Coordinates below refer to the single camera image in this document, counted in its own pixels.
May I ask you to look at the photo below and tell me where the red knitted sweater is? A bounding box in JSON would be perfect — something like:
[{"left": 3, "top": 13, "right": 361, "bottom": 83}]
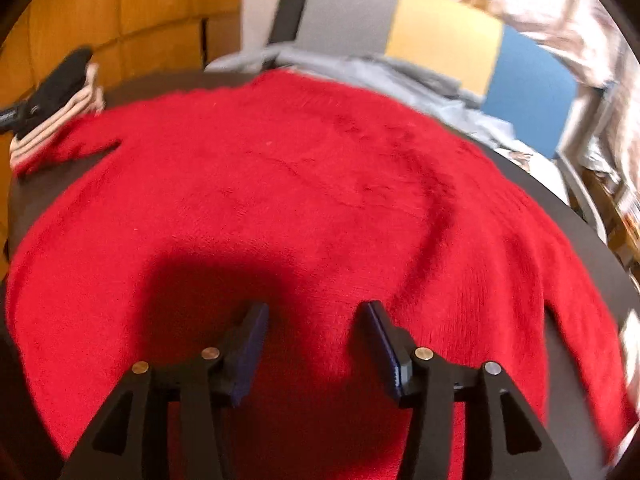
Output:
[{"left": 5, "top": 69, "right": 638, "bottom": 480}]

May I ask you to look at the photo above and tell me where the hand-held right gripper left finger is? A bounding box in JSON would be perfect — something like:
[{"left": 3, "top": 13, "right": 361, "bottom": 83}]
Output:
[{"left": 57, "top": 301, "right": 271, "bottom": 480}]

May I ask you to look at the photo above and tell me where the beige patterned curtain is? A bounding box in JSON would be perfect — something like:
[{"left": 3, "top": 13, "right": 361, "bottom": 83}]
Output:
[{"left": 575, "top": 10, "right": 640, "bottom": 201}]

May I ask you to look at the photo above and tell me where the grey yellow blue office chair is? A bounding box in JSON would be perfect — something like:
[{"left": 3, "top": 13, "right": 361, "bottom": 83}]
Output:
[{"left": 205, "top": 0, "right": 608, "bottom": 243}]

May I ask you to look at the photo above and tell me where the white pink fabric pile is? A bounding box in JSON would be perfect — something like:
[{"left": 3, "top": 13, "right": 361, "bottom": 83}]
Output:
[{"left": 616, "top": 310, "right": 640, "bottom": 401}]

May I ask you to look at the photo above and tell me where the wooden wardrobe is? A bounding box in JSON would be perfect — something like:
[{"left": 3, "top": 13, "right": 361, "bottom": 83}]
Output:
[{"left": 0, "top": 0, "right": 246, "bottom": 281}]

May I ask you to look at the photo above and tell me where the cluttered wooden shelf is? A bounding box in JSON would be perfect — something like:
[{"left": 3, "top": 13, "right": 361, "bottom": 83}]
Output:
[{"left": 582, "top": 170, "right": 640, "bottom": 281}]

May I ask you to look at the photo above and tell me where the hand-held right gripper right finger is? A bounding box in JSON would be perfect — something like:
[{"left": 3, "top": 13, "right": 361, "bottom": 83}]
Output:
[{"left": 354, "top": 300, "right": 573, "bottom": 480}]

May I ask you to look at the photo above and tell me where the light blue hoodie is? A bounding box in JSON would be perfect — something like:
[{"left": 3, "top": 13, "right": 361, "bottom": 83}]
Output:
[{"left": 207, "top": 45, "right": 516, "bottom": 148}]

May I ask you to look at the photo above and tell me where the black folded garment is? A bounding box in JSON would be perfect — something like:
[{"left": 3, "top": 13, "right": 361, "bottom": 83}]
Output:
[{"left": 15, "top": 47, "right": 96, "bottom": 136}]

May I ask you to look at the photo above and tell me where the pink white folded garment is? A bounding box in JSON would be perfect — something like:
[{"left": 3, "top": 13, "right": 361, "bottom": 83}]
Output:
[{"left": 9, "top": 62, "right": 107, "bottom": 176}]

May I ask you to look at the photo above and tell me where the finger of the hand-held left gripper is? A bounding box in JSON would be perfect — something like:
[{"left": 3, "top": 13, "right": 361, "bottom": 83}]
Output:
[{"left": 17, "top": 96, "right": 50, "bottom": 126}]

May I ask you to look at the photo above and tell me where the white printed seat cushion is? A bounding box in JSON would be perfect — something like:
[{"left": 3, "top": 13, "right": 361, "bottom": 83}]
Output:
[{"left": 492, "top": 135, "right": 571, "bottom": 206}]

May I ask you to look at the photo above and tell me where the dark grey rolled mat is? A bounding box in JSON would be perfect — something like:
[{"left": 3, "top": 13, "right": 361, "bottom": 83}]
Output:
[{"left": 269, "top": 0, "right": 328, "bottom": 46}]

